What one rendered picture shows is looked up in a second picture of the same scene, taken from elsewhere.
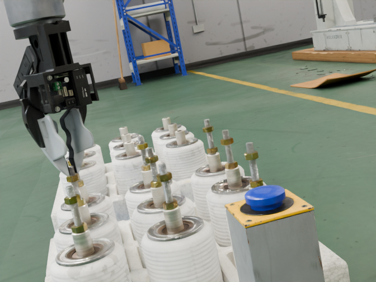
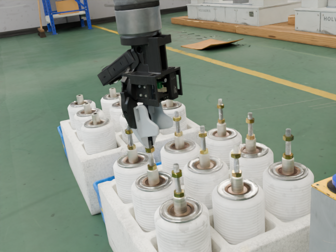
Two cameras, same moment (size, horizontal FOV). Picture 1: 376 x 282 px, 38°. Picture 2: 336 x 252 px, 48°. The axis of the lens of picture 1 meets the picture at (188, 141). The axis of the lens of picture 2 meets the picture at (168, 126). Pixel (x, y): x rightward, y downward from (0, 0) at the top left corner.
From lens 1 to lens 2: 0.33 m
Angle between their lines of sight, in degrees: 16
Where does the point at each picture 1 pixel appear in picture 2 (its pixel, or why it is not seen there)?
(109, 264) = (205, 220)
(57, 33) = (163, 44)
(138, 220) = (194, 178)
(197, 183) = (212, 144)
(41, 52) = (147, 58)
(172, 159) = not seen: hidden behind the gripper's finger
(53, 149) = (143, 130)
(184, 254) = (253, 209)
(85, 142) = (164, 124)
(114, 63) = (32, 15)
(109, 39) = not seen: outside the picture
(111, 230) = not seen: hidden behind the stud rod
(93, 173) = (109, 128)
